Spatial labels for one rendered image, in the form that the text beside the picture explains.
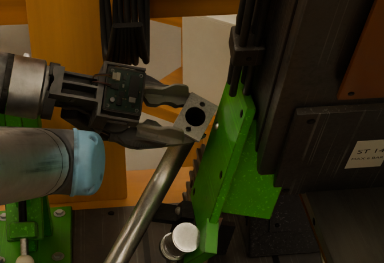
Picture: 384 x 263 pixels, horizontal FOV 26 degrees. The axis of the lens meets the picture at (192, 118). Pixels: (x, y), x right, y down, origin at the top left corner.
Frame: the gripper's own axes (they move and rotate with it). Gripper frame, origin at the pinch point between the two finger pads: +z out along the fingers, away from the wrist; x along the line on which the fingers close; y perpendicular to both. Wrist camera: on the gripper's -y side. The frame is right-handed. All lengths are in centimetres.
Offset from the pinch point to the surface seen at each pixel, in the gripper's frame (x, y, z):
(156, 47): 113, -269, 40
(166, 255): -17.0, -6.5, -0.4
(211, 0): 28.0, -22.4, 5.7
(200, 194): -8.8, -3.2, 2.5
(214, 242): -15.6, 2.2, 3.5
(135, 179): 0.7, -45.9, 0.6
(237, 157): -6.2, 9.1, 3.4
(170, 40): 119, -273, 47
